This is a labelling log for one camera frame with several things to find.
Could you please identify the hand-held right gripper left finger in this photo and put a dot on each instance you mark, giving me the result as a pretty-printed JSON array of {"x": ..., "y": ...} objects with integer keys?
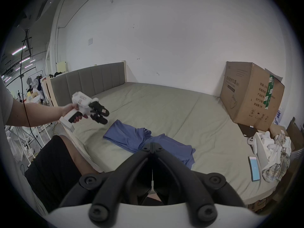
[{"x": 111, "y": 186}]

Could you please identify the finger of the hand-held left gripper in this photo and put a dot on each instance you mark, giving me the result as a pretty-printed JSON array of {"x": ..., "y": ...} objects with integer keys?
[
  {"x": 100, "y": 120},
  {"x": 102, "y": 108}
]

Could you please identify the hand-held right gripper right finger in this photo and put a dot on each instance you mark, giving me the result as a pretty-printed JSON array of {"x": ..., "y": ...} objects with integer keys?
[{"x": 192, "y": 186}]

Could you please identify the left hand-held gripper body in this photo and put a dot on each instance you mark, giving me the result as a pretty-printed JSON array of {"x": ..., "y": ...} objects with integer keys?
[{"x": 82, "y": 101}]

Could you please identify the person's left forearm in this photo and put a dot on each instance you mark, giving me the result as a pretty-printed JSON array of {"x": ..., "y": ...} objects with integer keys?
[{"x": 35, "y": 114}]

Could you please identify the person's left hand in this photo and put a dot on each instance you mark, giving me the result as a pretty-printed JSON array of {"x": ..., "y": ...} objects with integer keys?
[{"x": 70, "y": 109}]

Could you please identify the grey padded headboard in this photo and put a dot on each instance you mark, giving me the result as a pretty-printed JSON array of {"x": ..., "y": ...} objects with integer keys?
[{"x": 90, "y": 84}]

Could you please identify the blue shirt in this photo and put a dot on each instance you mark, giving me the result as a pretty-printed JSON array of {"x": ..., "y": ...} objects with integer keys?
[{"x": 125, "y": 136}]

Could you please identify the person's legs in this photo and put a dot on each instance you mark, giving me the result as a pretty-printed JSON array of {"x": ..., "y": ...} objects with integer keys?
[{"x": 52, "y": 170}]

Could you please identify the bed with pale green sheet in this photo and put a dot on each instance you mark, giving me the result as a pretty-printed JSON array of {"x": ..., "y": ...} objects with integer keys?
[{"x": 166, "y": 108}]

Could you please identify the phone with lit screen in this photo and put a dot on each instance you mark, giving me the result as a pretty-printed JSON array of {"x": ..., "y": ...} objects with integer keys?
[{"x": 254, "y": 168}]

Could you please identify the white hand controller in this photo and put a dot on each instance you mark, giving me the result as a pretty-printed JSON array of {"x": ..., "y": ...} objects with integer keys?
[{"x": 252, "y": 143}]

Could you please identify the person's body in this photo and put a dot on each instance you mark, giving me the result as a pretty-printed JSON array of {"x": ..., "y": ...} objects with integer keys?
[{"x": 6, "y": 108}]

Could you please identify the white box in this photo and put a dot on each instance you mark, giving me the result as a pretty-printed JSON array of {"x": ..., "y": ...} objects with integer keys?
[{"x": 261, "y": 148}]

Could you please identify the pile of pale cloths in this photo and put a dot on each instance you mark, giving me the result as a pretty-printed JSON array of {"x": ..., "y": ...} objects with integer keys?
[{"x": 279, "y": 155}]

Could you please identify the small brown carton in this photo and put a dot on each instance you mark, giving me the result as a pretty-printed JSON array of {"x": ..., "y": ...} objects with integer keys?
[{"x": 277, "y": 129}]

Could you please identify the large brown carton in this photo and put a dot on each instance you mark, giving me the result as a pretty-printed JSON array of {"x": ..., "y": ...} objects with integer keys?
[{"x": 247, "y": 96}]

